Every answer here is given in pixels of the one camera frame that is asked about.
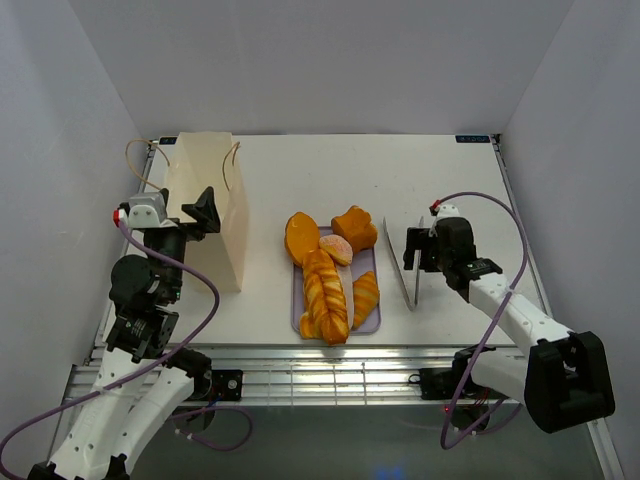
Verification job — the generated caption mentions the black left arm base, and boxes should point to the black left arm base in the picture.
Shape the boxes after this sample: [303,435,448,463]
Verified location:
[192,369,244,402]

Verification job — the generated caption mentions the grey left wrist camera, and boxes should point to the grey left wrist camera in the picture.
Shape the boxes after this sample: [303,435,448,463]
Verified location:
[113,191,169,230]

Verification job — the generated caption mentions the metal serving tongs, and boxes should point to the metal serving tongs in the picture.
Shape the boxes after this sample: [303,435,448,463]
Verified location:
[382,217,421,312]

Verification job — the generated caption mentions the oval orange flat bread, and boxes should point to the oval orange flat bread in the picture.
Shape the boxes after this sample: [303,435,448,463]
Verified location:
[284,212,320,267]

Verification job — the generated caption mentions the white sugared bread slice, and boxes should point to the white sugared bread slice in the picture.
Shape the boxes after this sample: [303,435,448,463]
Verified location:
[336,265,355,330]

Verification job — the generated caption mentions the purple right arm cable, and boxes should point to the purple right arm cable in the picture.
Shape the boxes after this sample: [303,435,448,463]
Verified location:
[433,191,530,450]

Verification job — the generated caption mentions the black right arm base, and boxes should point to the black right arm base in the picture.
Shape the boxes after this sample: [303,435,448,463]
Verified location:
[408,368,502,402]

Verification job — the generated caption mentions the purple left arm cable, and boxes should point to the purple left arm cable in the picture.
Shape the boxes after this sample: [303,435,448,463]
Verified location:
[0,222,254,469]

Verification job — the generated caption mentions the lavender plastic tray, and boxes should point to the lavender plastic tray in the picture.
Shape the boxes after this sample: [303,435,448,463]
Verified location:
[291,247,381,336]

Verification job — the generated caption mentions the pink sugared donut bread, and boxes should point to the pink sugared donut bread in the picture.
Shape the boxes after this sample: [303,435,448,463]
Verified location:
[319,234,354,266]

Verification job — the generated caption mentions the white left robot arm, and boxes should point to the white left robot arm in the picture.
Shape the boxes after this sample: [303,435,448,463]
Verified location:
[28,187,221,479]

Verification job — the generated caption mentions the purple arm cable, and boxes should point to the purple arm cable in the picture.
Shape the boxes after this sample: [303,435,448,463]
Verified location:
[433,191,530,450]
[0,222,254,469]

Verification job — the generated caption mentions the beige paper bag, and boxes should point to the beige paper bag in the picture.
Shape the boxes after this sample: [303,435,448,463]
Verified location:
[164,132,249,293]

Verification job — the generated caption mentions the long twisted braided bread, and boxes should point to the long twisted braided bread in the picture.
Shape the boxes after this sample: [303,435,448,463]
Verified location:
[303,249,350,345]

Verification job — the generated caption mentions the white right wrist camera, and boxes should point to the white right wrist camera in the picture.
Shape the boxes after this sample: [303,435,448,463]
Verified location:
[429,201,461,223]

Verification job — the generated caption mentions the chunky orange bread loaf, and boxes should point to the chunky orange bread loaf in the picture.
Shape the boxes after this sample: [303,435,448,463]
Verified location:
[331,205,378,254]

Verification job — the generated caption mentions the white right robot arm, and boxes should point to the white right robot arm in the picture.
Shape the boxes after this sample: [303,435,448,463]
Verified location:
[403,216,615,433]

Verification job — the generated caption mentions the aluminium frame rail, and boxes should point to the aluminium frame rail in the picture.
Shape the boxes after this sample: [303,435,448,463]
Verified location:
[62,133,626,480]

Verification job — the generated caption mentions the small striped croissant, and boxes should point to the small striped croissant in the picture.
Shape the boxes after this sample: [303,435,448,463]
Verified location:
[353,271,380,329]

